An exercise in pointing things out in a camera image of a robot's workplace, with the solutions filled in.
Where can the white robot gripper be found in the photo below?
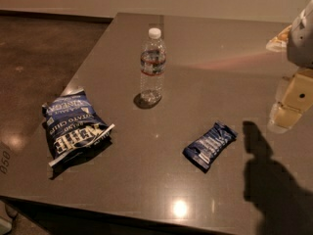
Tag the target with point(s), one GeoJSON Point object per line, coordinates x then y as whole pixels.
{"type": "Point", "coordinates": [301, 44]}

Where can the small blue snack packet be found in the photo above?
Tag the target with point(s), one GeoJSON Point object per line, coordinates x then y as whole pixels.
{"type": "Point", "coordinates": [205, 150]}

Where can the blue potato chips bag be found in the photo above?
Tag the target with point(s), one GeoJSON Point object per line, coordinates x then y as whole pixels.
{"type": "Point", "coordinates": [73, 126]}

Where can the clear plastic water bottle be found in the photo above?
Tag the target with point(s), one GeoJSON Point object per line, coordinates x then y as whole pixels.
{"type": "Point", "coordinates": [152, 67]}

